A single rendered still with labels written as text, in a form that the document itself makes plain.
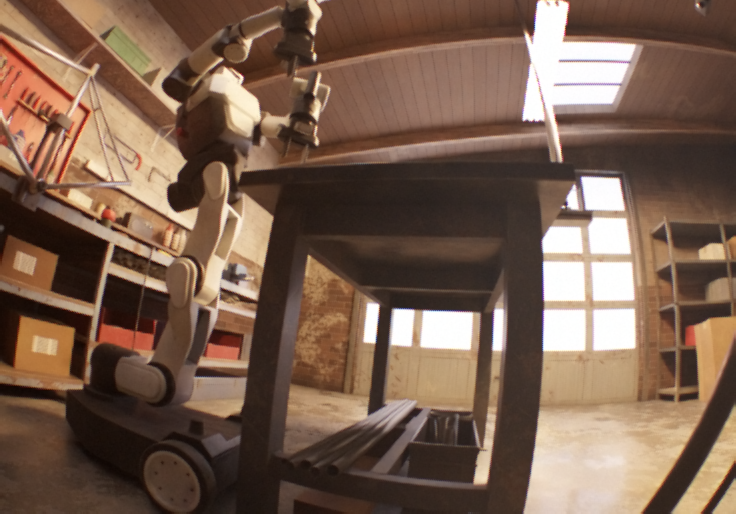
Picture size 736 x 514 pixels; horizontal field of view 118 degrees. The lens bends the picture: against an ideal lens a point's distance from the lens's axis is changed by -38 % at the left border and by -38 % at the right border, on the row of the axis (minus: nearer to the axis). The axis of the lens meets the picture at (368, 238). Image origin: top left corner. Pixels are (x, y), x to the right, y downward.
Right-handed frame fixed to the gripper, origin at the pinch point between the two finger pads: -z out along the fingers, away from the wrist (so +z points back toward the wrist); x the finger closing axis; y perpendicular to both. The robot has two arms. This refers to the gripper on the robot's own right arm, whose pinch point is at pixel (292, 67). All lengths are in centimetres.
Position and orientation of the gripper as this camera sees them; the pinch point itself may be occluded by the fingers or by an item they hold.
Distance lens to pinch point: 100.2
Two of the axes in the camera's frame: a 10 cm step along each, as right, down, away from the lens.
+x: -7.9, -1.1, -6.0
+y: 6.0, -0.4, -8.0
